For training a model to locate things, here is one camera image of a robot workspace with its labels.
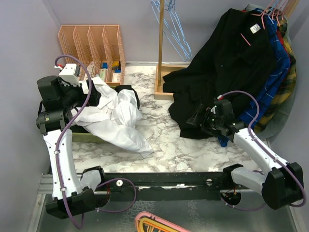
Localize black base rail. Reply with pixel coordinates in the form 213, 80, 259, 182
96, 172, 229, 202

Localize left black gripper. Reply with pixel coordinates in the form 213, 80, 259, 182
59, 78, 101, 109

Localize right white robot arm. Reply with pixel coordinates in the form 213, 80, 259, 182
187, 100, 307, 210

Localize black hanging shirt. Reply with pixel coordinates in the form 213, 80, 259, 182
163, 9, 277, 140

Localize blue plaid shirt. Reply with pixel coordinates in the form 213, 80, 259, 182
218, 8, 290, 147

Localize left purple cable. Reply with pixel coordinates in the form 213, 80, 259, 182
55, 55, 137, 230

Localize pink file organizer rack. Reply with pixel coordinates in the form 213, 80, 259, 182
58, 25, 126, 86

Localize pink orange hanger stack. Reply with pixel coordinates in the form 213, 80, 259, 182
135, 211, 189, 232

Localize green plastic bin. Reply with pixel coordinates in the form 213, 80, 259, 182
71, 82, 119, 143

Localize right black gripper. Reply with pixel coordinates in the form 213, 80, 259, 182
187, 104, 223, 135

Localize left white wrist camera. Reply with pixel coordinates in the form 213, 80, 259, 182
54, 63, 81, 87

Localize wooden clothes rack stand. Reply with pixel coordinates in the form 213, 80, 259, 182
151, 0, 185, 101

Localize light blue wire hanger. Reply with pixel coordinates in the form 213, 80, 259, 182
163, 0, 192, 62

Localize yellow plaid shirt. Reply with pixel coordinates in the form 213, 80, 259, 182
252, 20, 296, 138

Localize white shirt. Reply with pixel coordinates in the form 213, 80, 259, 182
73, 77, 153, 157

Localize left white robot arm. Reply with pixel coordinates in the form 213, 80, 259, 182
36, 75, 108, 219

